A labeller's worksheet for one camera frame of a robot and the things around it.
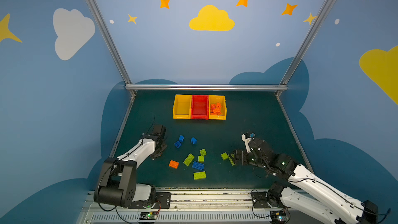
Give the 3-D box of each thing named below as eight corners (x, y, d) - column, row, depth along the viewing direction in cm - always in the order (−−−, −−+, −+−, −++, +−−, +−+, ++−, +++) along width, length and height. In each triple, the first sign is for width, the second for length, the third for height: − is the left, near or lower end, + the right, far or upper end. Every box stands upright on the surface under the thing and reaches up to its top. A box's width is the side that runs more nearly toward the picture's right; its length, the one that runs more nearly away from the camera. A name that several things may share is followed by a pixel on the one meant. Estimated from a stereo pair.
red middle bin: (190, 119, 106) (190, 114, 101) (191, 100, 118) (191, 95, 113) (208, 119, 106) (209, 114, 102) (208, 100, 118) (208, 95, 113)
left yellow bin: (173, 118, 106) (172, 113, 102) (175, 99, 118) (175, 94, 113) (191, 119, 106) (190, 114, 102) (191, 99, 118) (191, 94, 113)
